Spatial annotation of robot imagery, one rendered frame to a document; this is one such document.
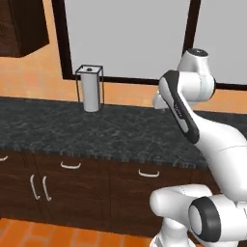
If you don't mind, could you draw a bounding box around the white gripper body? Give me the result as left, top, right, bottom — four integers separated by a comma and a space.
152, 91, 169, 111

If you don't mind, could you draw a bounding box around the black wire towel holder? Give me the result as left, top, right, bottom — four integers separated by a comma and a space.
74, 64, 105, 107

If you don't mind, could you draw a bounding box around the dark wood wall cupboard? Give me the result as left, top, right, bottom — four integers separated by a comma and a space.
0, 0, 50, 59

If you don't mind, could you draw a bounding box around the dark wood cupboard door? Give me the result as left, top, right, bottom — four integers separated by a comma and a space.
0, 166, 43, 224
108, 182, 195, 238
40, 171, 111, 232

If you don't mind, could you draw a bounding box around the white paper towel roll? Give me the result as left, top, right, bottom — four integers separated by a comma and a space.
80, 65, 101, 114

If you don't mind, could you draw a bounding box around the dark wood drawer front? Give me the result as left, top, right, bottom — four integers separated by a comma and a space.
0, 150, 35, 172
108, 159, 195, 189
32, 152, 111, 178

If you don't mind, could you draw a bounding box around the white curved door handle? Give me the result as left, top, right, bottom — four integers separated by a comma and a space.
41, 175, 53, 203
29, 174, 41, 201

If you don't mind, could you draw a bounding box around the dark framed window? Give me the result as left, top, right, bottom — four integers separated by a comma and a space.
51, 0, 247, 92

